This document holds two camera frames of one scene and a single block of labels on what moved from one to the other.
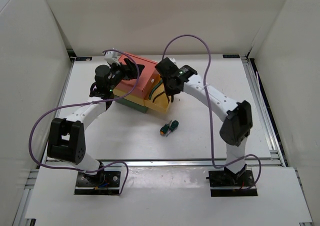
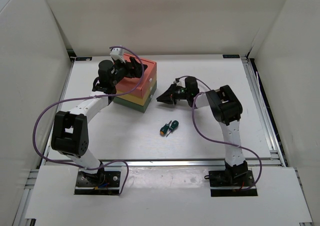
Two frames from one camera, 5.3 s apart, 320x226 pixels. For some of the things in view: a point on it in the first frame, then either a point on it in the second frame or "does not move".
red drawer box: [149, 74] does not move
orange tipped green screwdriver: [164, 129] does not move
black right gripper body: [169, 90] → [180, 94]
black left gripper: [130, 72] does not move
